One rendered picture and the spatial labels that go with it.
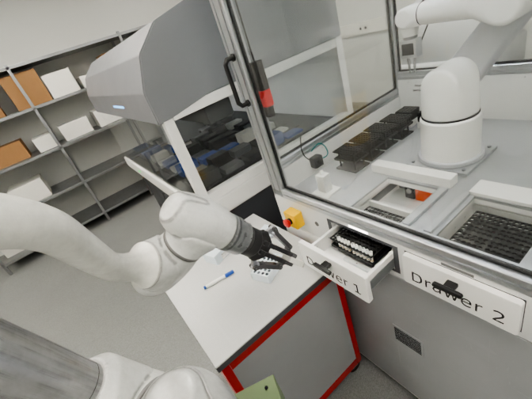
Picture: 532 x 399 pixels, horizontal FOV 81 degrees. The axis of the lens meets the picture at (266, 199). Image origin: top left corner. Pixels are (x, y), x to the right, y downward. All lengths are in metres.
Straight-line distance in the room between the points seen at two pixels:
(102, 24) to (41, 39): 0.73
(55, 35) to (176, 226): 4.38
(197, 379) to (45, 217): 0.36
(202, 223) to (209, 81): 1.00
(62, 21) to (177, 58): 3.52
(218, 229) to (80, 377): 0.35
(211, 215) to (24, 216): 0.33
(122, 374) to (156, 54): 1.17
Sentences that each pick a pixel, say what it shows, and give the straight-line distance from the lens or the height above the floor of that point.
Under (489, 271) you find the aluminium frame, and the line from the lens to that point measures 0.90.
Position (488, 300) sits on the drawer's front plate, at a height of 0.90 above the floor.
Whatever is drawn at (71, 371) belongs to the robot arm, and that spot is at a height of 1.21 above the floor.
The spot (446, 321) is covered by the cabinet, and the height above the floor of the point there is 0.70.
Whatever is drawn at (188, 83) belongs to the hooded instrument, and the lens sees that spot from 1.51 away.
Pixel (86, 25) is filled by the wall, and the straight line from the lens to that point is 4.97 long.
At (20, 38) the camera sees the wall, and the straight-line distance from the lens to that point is 4.89.
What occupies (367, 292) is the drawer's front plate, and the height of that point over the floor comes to 0.87.
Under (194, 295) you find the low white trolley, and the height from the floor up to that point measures 0.76.
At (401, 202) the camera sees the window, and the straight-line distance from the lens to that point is 0.92.
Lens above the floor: 1.61
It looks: 29 degrees down
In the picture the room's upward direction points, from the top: 20 degrees counter-clockwise
